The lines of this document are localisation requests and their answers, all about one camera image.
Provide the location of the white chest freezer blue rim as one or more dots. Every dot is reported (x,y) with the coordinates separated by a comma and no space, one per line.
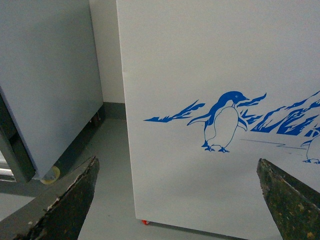
(211,87)

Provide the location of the grey cabinet at left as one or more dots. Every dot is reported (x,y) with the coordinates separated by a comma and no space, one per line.
(50,84)

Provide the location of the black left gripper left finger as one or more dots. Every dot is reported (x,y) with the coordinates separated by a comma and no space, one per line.
(59,213)

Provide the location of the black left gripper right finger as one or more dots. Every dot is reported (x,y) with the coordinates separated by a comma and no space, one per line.
(293,205)

